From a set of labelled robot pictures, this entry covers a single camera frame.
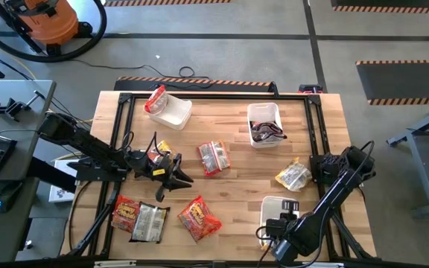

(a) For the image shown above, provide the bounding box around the black computer mouse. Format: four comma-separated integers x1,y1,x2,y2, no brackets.
0,181,24,214

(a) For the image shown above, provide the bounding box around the silver metal bracket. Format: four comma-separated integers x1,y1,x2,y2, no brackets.
302,261,345,268
94,259,138,268

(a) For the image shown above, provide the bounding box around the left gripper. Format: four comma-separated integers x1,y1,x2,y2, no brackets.
124,150,195,204

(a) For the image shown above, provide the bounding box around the grey steel table frame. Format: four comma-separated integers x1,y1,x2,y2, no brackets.
385,98,429,217

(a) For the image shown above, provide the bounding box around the black desk clamp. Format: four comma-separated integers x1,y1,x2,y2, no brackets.
0,90,46,122

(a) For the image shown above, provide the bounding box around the black vacuum hose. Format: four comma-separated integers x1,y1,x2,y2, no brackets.
0,0,108,63

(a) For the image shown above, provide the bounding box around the orange-red Maruchan noodle pack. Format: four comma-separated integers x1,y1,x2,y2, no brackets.
197,139,232,178
143,84,170,115
177,194,223,243
110,194,142,235

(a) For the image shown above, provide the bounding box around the yellow Maruchan ramen pack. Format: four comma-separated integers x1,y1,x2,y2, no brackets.
273,156,314,194
154,139,178,157

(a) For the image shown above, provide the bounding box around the black floor cable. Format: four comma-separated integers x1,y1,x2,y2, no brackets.
69,57,215,90

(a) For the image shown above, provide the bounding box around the white cardboard box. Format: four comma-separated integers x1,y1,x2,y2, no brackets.
48,154,85,204

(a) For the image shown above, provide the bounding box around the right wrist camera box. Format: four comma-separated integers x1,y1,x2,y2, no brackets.
265,218,287,240

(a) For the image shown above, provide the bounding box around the white plastic bin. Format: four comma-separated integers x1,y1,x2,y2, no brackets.
144,92,194,131
258,195,302,251
247,102,285,149

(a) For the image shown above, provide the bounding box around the small black device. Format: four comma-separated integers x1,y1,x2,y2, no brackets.
298,83,324,94

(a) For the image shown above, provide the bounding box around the black hazard-striped floor mat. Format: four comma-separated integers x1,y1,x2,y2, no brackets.
113,76,279,93
329,0,429,15
104,0,232,7
355,59,429,106

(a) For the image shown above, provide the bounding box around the orange shop vacuum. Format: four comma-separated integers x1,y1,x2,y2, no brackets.
0,0,95,57

